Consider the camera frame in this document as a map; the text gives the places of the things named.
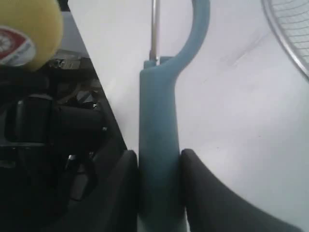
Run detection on oval wire mesh basket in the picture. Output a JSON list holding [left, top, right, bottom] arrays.
[[261, 0, 309, 80]]

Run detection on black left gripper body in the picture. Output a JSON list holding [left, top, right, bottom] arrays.
[[0, 49, 126, 232]]

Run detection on yellow lemon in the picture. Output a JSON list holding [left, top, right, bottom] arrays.
[[0, 0, 63, 71]]

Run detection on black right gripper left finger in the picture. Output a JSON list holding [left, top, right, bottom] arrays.
[[55, 150, 139, 232]]

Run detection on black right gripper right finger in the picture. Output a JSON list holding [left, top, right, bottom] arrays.
[[180, 149, 301, 232]]

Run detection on teal handled peeler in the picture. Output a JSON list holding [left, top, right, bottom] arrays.
[[138, 0, 210, 232]]

